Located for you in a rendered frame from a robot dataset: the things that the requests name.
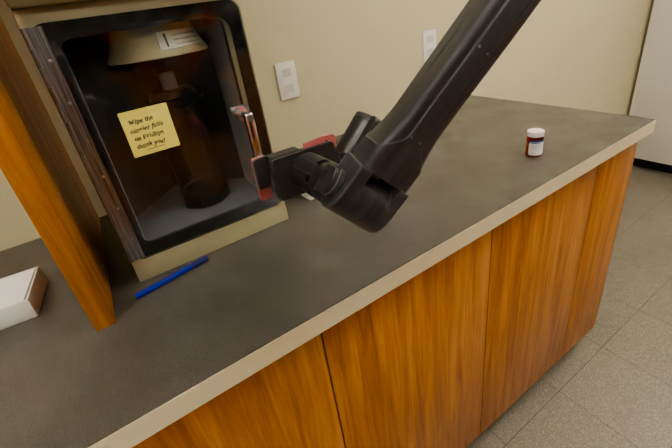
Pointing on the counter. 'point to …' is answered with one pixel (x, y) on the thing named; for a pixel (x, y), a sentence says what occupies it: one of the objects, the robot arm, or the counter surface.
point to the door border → (44, 58)
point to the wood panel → (51, 187)
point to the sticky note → (149, 129)
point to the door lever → (249, 129)
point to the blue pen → (171, 277)
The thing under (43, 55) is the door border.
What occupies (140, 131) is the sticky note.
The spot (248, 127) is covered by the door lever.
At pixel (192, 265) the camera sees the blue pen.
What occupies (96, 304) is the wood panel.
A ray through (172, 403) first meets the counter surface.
